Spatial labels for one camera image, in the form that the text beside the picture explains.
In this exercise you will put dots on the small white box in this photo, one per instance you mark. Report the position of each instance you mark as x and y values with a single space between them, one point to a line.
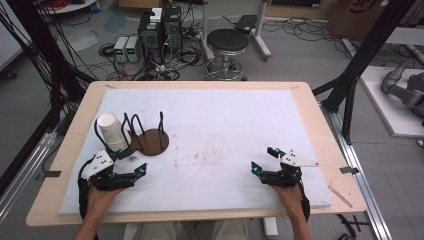
155 15

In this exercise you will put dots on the wooden table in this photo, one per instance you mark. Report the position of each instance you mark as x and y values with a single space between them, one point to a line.
318 133

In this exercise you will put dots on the person's left hand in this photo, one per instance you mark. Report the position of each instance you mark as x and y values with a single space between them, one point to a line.
100 200

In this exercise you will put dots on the black round stool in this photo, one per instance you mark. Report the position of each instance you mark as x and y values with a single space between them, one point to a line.
227 40

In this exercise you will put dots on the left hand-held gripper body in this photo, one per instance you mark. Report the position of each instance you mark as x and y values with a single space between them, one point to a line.
100 163

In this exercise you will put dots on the thin wooden stick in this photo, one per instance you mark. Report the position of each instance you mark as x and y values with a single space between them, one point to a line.
340 196

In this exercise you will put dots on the black flat device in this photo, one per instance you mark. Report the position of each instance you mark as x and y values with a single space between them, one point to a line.
246 23

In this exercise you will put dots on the brown cup holder black posts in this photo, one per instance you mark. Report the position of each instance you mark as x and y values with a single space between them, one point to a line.
151 143

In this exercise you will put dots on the white table mat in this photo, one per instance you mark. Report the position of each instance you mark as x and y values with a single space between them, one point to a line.
216 133

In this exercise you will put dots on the grey power supply unit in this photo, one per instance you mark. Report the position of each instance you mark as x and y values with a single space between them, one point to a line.
133 49
120 49

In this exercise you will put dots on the white metal stand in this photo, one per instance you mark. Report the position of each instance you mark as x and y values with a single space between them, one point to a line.
261 33

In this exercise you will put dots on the black computer tower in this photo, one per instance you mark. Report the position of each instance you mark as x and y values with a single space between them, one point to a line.
173 30
150 36

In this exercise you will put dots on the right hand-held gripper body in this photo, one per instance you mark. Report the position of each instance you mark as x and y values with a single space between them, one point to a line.
283 176

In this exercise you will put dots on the person's right hand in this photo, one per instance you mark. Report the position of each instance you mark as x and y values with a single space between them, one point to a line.
289 198

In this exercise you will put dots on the white floor board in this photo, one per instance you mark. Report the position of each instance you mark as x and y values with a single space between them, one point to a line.
393 113

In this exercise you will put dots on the aluminium rail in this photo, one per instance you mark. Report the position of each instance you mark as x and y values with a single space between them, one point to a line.
23 176
360 173

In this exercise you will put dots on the person's legs in light pants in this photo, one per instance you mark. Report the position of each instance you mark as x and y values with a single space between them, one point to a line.
160 231

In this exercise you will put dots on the cardboard box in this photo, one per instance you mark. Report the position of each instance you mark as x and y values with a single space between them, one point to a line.
353 20

